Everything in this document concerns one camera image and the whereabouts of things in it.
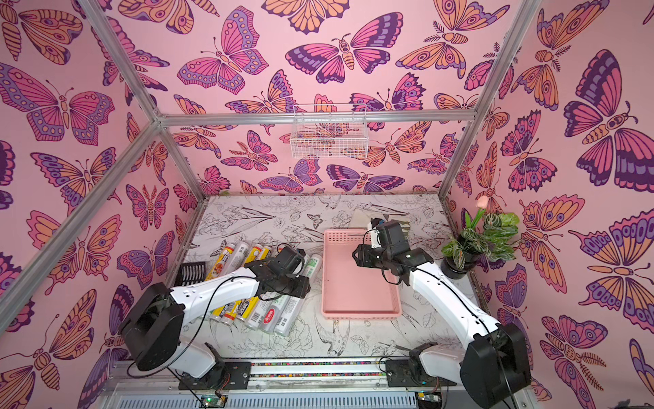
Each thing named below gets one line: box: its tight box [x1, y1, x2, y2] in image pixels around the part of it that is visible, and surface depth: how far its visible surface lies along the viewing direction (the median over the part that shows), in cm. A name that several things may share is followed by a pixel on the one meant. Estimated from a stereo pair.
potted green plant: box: [441, 208, 521, 280], surface depth 77 cm
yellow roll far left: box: [205, 243, 236, 282], surface depth 97 cm
